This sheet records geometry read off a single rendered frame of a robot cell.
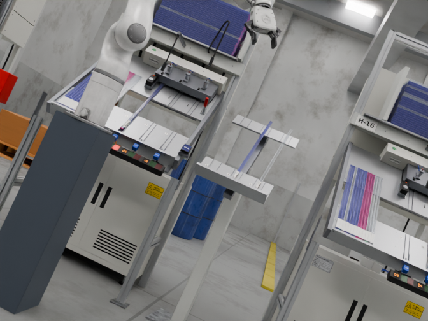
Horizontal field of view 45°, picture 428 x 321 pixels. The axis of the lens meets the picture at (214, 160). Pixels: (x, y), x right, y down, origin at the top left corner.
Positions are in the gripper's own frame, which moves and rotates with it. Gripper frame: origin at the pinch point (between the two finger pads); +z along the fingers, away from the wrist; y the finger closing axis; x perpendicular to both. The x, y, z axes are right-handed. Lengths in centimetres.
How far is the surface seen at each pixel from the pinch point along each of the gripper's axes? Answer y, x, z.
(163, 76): -8, 87, -24
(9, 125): -55, 426, -112
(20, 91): -3, 834, -337
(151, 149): -24, 65, 26
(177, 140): -10, 68, 19
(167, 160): -17, 63, 31
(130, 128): -31, 74, 13
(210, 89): 16, 79, -17
